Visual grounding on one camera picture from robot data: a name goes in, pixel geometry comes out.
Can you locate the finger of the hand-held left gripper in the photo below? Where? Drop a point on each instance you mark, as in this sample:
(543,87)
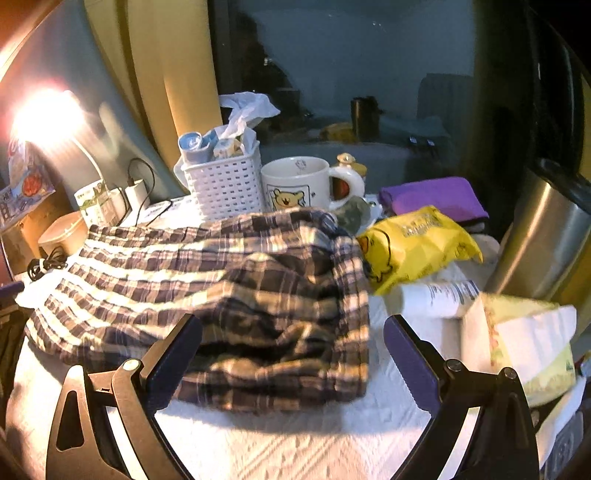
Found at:
(8,291)

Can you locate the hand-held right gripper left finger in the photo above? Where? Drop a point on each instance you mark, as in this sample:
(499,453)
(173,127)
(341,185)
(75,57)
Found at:
(173,364)

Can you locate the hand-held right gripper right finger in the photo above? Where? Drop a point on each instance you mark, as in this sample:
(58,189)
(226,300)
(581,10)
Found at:
(413,364)

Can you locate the plaid pants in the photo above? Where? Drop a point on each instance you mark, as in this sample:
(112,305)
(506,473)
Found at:
(231,277)

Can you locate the cardboard box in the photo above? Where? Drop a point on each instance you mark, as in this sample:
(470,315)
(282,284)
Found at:
(27,230)

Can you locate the brown bowl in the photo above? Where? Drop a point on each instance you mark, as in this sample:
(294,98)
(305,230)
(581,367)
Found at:
(62,235)

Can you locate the small printed carton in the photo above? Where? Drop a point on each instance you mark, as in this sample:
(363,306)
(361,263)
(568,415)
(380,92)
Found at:
(8,207)

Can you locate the tissue box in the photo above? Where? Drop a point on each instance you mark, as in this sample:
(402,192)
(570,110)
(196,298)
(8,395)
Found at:
(521,341)

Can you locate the yellow packet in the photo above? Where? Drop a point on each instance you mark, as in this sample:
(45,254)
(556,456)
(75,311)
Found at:
(415,249)

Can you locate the snack bag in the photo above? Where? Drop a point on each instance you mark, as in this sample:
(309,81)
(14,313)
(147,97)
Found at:
(27,177)

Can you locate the milk carton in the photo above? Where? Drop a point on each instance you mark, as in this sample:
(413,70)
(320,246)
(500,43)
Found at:
(94,203)

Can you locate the white textured cloth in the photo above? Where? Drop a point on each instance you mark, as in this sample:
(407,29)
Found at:
(300,443)

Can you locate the white power strip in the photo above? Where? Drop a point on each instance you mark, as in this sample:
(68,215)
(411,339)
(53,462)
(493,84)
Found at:
(159,207)

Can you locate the white charger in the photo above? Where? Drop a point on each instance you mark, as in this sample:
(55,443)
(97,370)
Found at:
(136,196)

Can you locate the grey green stone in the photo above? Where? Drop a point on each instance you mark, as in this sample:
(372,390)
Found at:
(353,212)

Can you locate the purple cloth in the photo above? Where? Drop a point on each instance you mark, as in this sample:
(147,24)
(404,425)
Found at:
(434,198)

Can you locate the steel tumbler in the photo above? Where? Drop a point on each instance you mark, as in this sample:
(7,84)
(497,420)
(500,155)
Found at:
(531,240)

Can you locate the smartphone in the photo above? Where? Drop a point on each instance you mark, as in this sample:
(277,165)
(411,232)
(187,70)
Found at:
(565,447)

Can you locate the white desk lamp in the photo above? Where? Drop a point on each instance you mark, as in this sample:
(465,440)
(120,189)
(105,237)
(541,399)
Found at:
(41,120)

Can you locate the white plastic basket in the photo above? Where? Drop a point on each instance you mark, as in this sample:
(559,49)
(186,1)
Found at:
(226,189)

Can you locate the small yellow figurine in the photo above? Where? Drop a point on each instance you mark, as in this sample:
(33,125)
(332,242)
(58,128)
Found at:
(348,164)

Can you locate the white bear mug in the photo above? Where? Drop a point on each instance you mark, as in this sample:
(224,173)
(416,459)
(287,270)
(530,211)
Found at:
(295,184)

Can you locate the blue white tube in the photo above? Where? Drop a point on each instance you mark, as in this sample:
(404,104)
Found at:
(194,147)

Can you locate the teal curtain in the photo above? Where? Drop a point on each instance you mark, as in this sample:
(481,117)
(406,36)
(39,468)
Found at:
(92,69)

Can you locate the white plastic bag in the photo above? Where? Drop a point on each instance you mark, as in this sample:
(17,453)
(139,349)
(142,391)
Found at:
(244,110)

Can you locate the yellow curtain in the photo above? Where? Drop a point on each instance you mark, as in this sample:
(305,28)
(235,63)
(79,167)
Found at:
(157,60)

